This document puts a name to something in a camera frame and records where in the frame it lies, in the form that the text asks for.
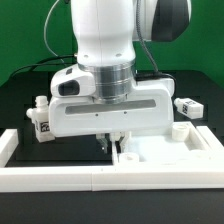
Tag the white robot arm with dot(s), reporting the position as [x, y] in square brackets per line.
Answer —
[101, 94]

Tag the white square tabletop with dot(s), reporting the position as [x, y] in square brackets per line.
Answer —
[180, 142]

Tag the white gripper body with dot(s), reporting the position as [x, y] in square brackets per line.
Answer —
[147, 107]

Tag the white U-shaped fence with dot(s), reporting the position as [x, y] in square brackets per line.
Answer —
[200, 173]

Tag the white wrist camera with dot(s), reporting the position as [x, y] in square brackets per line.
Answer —
[72, 81]

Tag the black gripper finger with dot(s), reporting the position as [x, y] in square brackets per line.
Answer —
[101, 138]
[124, 136]

